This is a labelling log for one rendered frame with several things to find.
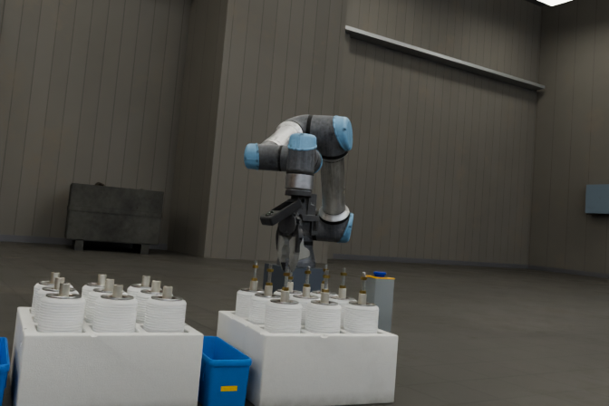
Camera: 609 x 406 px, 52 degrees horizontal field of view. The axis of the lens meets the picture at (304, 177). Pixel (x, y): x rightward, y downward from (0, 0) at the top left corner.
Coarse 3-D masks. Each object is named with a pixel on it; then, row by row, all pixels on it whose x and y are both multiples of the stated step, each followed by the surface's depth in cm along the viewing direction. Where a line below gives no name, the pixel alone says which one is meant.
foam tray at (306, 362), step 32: (224, 320) 182; (256, 352) 156; (288, 352) 155; (320, 352) 158; (352, 352) 162; (384, 352) 167; (256, 384) 154; (288, 384) 154; (320, 384) 158; (352, 384) 162; (384, 384) 166
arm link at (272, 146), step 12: (288, 120) 210; (300, 120) 211; (276, 132) 195; (288, 132) 198; (300, 132) 207; (252, 144) 179; (264, 144) 178; (276, 144) 182; (252, 156) 176; (264, 156) 176; (276, 156) 175; (252, 168) 179; (264, 168) 177; (276, 168) 176
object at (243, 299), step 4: (240, 292) 182; (244, 292) 181; (248, 292) 181; (252, 292) 181; (240, 296) 181; (244, 296) 180; (248, 296) 180; (240, 300) 181; (244, 300) 180; (248, 300) 180; (236, 304) 183; (240, 304) 181; (244, 304) 180; (248, 304) 180; (236, 308) 183; (240, 308) 180; (244, 308) 180; (248, 308) 180; (236, 312) 182; (240, 312) 180; (244, 312) 180; (248, 312) 179; (240, 316) 180; (244, 316) 180; (248, 316) 179
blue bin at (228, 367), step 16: (208, 336) 177; (208, 352) 176; (224, 352) 169; (240, 352) 159; (208, 368) 148; (224, 368) 148; (240, 368) 150; (208, 384) 148; (224, 384) 148; (240, 384) 150; (208, 400) 147; (224, 400) 148; (240, 400) 150
